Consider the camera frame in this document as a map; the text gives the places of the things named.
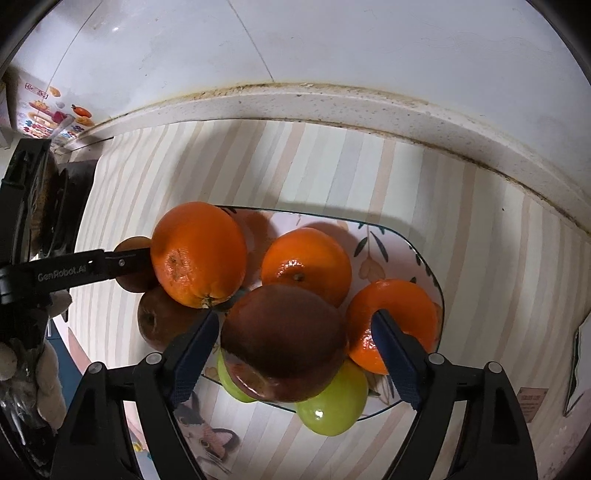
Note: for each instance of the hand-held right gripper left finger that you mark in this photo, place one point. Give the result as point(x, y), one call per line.
point(196, 355)

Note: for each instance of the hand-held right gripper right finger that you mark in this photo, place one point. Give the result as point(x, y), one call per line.
point(392, 364)

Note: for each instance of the bird pattern ceramic plate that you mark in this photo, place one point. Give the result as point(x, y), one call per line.
point(397, 263)

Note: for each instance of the black gas stove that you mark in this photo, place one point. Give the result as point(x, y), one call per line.
point(69, 203)

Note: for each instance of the large orange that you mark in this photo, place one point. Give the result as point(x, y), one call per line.
point(198, 254)

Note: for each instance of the tangerine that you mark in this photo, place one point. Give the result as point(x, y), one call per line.
point(401, 314)
point(307, 265)

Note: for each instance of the brown pear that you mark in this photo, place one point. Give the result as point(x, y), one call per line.
point(159, 321)

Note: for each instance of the white phone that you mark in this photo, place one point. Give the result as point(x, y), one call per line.
point(579, 360)

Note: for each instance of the small brown fruit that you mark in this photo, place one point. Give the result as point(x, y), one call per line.
point(136, 285)

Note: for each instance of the dark red apple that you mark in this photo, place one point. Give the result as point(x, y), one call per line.
point(284, 341)

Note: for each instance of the small green apple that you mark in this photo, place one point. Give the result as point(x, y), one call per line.
point(231, 383)

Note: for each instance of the striped tablecloth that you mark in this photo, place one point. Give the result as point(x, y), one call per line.
point(323, 166)

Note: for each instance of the colourful wall stickers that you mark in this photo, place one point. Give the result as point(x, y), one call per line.
point(46, 115)

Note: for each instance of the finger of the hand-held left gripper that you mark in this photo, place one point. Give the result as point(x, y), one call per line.
point(127, 263)
point(23, 184)

